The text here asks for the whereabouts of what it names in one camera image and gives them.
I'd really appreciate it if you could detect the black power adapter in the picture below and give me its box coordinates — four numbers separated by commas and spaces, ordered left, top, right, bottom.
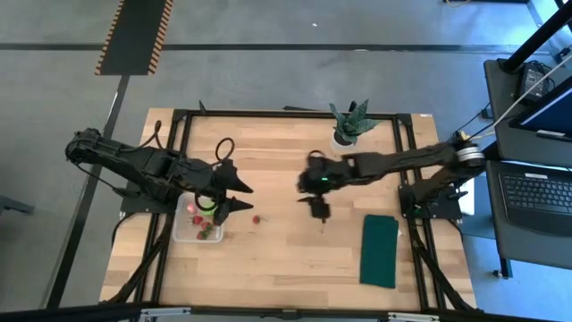
517, 61, 555, 102

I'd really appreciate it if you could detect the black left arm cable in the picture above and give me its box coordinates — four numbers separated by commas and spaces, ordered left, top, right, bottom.
214, 137, 236, 167

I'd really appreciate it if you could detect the dark grey furniture foot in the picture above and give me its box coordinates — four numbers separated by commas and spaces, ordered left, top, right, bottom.
0, 194, 35, 216

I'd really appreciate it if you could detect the snake plant in white pot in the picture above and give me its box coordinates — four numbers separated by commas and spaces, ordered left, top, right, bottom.
329, 98, 382, 153

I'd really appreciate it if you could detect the black rig crossbar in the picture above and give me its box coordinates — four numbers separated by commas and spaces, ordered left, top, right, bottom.
0, 301, 572, 322

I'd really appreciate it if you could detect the black aluminium table frame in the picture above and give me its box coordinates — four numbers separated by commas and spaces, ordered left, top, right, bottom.
100, 106, 477, 314

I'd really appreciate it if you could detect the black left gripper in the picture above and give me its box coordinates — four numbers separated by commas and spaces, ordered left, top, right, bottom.
178, 158, 255, 226

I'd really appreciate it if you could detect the dark grey computer cart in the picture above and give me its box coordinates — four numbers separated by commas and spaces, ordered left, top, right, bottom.
484, 56, 572, 279

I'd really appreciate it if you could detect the dark green folded cloth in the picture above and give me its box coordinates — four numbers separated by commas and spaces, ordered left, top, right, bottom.
359, 214, 400, 290

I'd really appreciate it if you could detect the black orange-edged floor mat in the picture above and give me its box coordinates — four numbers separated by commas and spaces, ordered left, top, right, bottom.
94, 0, 174, 76

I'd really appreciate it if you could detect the black computer monitor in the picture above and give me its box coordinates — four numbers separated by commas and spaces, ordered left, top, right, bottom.
509, 74, 572, 143

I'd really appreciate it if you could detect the black rig post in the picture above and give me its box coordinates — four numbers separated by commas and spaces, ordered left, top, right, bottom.
503, 0, 572, 72

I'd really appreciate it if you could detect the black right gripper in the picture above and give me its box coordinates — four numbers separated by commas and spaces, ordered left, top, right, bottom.
297, 151, 357, 223

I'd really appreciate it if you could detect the clear plastic tupperware container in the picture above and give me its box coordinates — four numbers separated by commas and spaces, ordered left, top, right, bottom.
172, 191, 224, 245

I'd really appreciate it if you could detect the white cable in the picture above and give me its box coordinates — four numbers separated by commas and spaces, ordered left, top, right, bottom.
491, 52, 572, 131

